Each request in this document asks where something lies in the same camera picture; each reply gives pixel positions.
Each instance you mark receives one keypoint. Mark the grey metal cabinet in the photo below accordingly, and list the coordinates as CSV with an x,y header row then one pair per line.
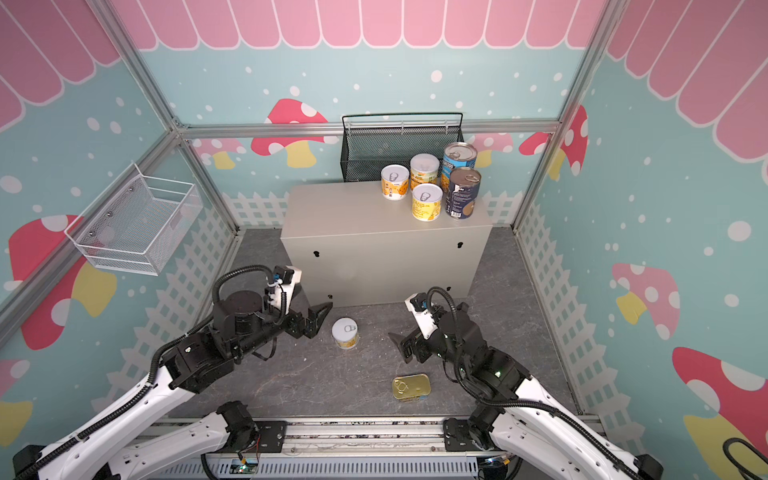
x,y
355,247

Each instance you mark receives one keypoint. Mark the yellow can white lid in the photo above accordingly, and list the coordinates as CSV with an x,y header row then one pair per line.
x,y
345,333
426,202
395,181
424,168

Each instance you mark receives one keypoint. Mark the gold rectangular sardine tin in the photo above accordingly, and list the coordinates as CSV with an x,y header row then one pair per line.
x,y
411,387

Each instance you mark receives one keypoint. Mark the black mesh wire basket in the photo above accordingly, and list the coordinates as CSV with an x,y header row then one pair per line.
x,y
373,141

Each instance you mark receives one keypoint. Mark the blue Progresso soup can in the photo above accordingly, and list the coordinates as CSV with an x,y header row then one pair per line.
x,y
455,155

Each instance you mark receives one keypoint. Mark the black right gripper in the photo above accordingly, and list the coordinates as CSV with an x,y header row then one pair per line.
x,y
411,346

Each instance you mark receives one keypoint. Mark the yellow can white lid front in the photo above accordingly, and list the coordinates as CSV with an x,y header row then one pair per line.
x,y
426,202

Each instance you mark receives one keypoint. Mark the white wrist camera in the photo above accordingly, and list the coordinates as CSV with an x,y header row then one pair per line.
x,y
422,310
286,279

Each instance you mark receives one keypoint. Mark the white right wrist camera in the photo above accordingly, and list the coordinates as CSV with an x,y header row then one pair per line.
x,y
422,310

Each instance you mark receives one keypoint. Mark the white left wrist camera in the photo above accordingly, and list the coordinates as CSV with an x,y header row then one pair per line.
x,y
286,279

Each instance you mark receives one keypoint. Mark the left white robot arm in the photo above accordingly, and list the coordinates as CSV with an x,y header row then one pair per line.
x,y
250,309

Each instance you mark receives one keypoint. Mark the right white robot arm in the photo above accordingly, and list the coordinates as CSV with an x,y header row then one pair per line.
x,y
514,412

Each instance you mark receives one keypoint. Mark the white mesh wire basket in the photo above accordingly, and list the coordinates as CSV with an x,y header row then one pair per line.
x,y
137,226

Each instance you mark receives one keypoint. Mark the dark navy label can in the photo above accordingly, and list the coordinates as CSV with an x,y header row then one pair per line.
x,y
463,189

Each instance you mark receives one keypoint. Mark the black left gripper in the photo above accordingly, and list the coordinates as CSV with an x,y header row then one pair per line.
x,y
312,324

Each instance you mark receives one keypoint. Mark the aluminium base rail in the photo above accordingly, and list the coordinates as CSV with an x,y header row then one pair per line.
x,y
420,447

